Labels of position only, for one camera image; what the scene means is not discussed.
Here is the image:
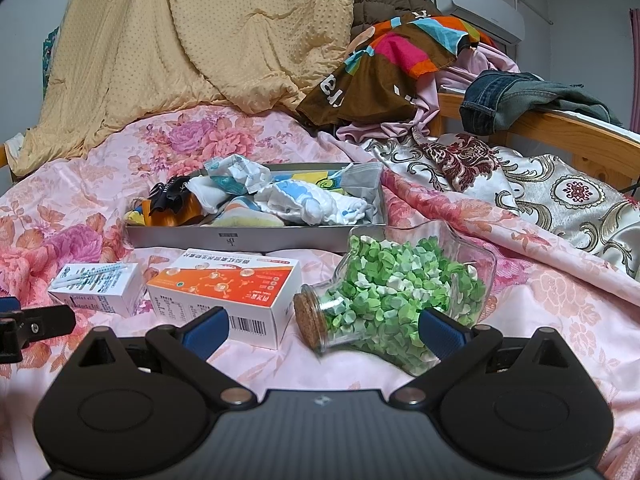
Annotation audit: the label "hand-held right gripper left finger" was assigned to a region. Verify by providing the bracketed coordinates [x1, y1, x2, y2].
[75, 306, 258, 407]

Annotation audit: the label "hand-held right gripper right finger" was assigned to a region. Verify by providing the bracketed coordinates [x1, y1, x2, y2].
[387, 306, 573, 408]

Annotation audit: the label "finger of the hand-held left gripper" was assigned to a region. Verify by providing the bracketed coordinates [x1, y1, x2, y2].
[0, 298, 77, 363]

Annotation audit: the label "grey metal tray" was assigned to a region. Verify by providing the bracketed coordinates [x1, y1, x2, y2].
[123, 161, 388, 251]

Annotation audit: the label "orange yellow striped sock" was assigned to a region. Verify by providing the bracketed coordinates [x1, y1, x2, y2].
[201, 196, 283, 228]

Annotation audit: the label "grey face mask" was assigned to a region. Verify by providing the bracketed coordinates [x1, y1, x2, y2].
[337, 162, 385, 200]

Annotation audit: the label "orange white medicine box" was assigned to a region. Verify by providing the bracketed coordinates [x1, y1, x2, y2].
[146, 248, 303, 351]

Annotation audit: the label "glass jar of green paper stars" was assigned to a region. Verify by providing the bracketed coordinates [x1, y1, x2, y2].
[292, 220, 497, 378]

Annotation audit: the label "small white box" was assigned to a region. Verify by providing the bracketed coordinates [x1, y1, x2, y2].
[48, 261, 142, 317]

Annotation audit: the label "pink floral bedsheet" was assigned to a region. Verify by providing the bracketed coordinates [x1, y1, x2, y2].
[0, 107, 640, 480]

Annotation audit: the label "white cotton cloth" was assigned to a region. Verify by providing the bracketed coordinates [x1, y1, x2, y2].
[186, 178, 236, 217]

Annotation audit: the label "cartoon print towel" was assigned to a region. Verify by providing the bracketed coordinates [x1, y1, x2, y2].
[125, 170, 351, 228]

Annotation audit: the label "black patterned cloth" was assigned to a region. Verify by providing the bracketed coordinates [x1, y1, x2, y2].
[149, 176, 190, 211]

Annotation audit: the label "white teal plastic packet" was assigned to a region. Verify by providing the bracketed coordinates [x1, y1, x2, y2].
[204, 155, 273, 196]

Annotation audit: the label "blue jeans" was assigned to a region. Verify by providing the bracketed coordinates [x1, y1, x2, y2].
[460, 70, 623, 136]

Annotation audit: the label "brown colourful striped shirt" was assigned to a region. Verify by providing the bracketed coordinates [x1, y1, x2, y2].
[296, 12, 493, 128]

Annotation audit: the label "yellow dotted quilt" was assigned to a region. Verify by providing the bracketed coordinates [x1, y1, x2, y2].
[10, 0, 356, 178]

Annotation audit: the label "white air conditioner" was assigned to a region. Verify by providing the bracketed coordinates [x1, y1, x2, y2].
[432, 0, 526, 43]

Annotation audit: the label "wall poster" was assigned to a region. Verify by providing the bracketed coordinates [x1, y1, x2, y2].
[42, 27, 61, 86]

